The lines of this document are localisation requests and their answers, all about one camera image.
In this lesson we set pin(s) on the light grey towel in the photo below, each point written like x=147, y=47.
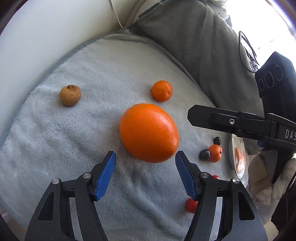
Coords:
x=48, y=140

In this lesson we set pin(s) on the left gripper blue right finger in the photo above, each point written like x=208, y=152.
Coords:
x=239, y=217

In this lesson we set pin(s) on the right white gloved hand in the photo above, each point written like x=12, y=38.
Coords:
x=265, y=192

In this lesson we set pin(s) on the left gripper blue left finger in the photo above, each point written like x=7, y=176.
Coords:
x=52, y=217

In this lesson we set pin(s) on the dark plum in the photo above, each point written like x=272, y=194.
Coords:
x=204, y=155
x=217, y=141

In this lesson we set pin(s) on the floral white plate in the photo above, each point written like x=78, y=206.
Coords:
x=237, y=155

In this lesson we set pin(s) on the large orange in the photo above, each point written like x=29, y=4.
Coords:
x=148, y=133

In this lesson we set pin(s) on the dark grey blanket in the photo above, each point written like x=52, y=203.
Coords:
x=208, y=51

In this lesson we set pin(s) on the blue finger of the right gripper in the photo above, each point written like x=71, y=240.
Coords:
x=208, y=119

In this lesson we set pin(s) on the brown longan fruit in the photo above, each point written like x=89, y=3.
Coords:
x=70, y=95

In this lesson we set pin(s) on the small mandarin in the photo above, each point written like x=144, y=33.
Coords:
x=161, y=91
x=215, y=153

